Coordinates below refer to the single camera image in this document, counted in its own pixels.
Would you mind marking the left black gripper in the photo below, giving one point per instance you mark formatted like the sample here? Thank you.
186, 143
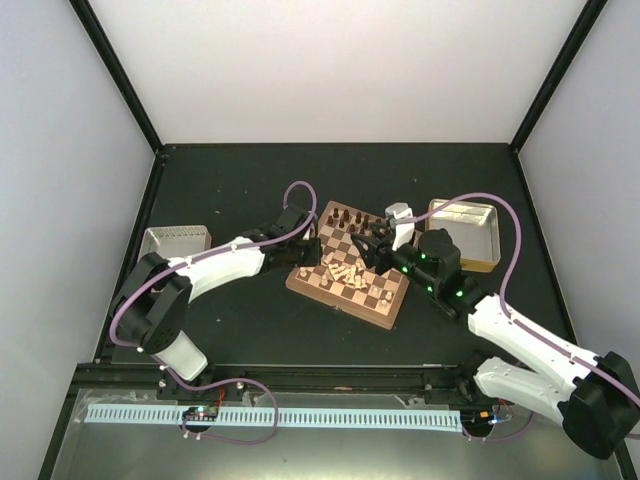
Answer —
314, 258

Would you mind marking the pile of light chess pieces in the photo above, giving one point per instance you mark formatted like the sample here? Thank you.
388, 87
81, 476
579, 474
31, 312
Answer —
348, 272

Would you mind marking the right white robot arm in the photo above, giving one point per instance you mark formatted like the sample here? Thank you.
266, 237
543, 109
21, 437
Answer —
593, 398

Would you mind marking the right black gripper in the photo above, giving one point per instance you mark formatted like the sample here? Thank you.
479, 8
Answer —
382, 248

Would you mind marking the pink plastic tray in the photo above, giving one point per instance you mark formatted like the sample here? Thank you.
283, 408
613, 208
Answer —
175, 241

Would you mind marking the silver metal tin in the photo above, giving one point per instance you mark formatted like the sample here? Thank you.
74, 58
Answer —
474, 229

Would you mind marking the light blue slotted cable duct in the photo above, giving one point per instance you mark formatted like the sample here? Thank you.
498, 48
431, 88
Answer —
333, 418

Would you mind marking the wooden chess board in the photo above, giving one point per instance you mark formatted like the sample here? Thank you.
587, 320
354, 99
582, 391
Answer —
360, 304

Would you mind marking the row of dark chess pieces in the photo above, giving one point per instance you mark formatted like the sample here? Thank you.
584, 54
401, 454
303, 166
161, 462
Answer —
339, 222

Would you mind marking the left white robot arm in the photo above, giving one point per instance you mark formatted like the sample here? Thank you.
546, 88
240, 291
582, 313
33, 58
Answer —
149, 310

